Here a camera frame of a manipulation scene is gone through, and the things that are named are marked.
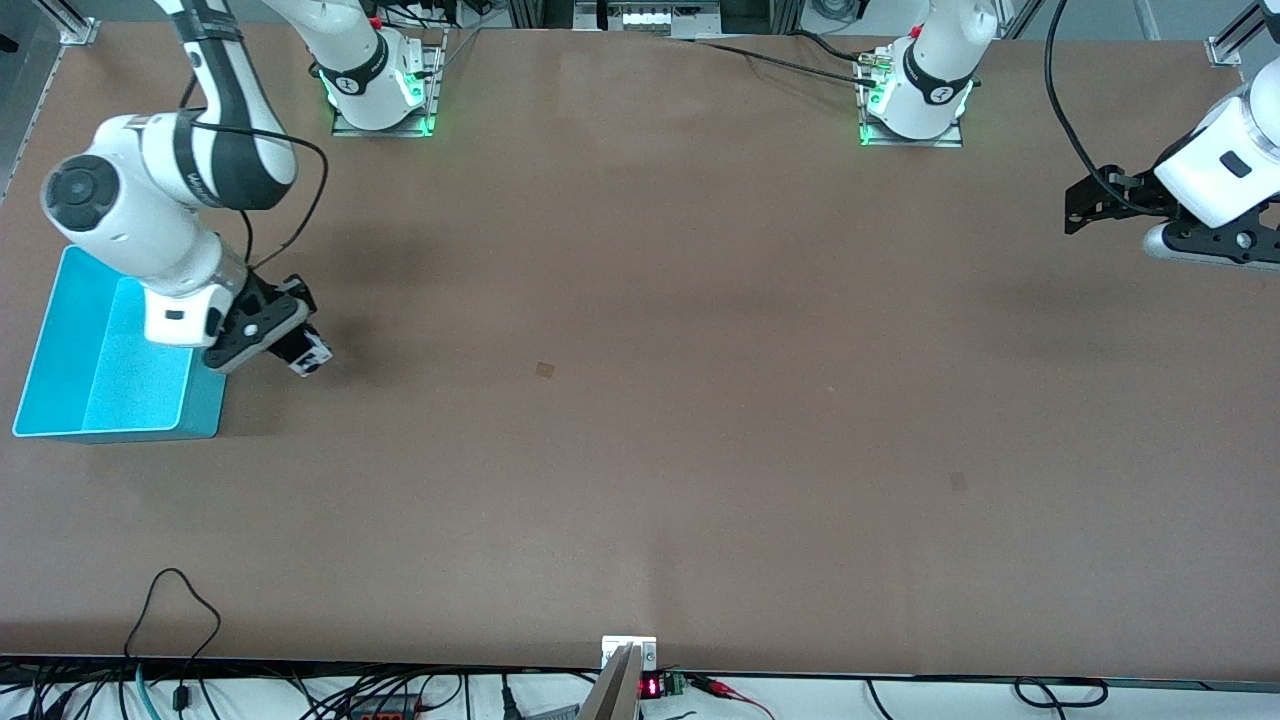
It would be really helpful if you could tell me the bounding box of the white jeep toy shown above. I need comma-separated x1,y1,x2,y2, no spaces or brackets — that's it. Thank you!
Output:
288,333,334,378

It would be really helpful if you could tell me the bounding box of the aluminium corner profile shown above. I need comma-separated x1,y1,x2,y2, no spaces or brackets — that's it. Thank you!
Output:
1206,0,1273,68
30,0,102,48

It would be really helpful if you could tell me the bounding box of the turquoise plastic bin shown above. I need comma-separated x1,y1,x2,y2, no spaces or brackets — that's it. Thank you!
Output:
12,245,229,441

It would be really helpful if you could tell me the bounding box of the lit control box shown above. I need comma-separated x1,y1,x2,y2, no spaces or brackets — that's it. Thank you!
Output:
575,0,722,38

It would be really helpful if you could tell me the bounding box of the red alligator clip lead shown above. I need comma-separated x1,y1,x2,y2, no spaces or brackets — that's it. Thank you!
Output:
698,674,777,720

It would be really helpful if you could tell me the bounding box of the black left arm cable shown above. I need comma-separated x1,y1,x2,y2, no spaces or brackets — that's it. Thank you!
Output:
1044,0,1153,217

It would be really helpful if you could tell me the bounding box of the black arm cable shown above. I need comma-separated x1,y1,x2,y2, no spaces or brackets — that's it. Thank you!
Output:
1044,0,1153,217
180,75,331,273

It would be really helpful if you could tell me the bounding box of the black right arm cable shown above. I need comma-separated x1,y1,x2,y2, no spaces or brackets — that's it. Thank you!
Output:
180,75,331,273

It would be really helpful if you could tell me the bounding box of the thin black looped cable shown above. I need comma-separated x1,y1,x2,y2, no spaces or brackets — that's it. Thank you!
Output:
124,568,222,720

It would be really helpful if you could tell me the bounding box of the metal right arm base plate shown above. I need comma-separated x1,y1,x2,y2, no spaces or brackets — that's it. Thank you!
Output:
332,30,447,138

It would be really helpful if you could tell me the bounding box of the short black base cable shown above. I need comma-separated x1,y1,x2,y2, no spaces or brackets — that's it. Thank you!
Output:
790,30,871,63

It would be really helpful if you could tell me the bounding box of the long black base cable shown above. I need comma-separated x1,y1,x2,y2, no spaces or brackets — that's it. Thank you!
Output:
668,36,881,89

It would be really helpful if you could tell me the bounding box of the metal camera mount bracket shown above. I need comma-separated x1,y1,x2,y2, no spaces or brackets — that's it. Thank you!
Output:
578,636,658,720

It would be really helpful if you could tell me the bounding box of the black coiled cable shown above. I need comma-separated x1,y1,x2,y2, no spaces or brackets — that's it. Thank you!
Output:
1012,677,1109,709

